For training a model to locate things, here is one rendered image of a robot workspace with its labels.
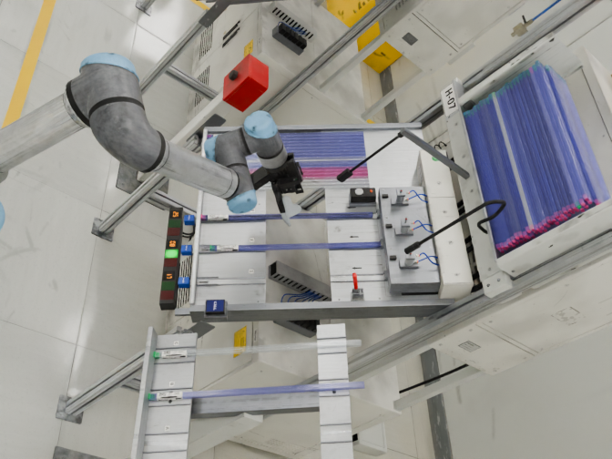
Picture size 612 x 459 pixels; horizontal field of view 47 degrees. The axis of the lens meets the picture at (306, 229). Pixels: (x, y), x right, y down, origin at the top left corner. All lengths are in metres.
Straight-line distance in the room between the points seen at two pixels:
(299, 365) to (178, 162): 0.93
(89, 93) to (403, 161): 1.09
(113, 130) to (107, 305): 1.32
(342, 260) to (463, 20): 1.42
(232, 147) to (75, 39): 1.74
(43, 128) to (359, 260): 0.91
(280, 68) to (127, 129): 1.75
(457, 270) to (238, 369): 0.75
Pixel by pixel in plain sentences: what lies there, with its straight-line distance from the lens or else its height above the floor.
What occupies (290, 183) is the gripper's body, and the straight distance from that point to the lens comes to 1.93.
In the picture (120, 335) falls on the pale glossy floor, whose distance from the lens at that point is 2.69.
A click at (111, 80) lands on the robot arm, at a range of 1.53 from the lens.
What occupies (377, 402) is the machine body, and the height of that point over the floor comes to 0.62.
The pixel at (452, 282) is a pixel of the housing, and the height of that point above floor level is 1.24.
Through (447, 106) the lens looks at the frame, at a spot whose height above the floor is 1.33.
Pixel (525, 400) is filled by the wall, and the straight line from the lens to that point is 3.52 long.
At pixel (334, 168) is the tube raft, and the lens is 2.21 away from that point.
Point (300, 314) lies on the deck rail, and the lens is 1.93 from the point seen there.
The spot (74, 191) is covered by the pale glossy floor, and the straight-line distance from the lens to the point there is 2.90.
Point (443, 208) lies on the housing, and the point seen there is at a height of 1.25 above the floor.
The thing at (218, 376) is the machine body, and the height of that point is 0.42.
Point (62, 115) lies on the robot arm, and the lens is 1.60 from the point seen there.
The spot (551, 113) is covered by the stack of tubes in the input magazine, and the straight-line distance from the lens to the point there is 1.95.
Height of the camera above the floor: 2.11
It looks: 35 degrees down
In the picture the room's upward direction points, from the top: 55 degrees clockwise
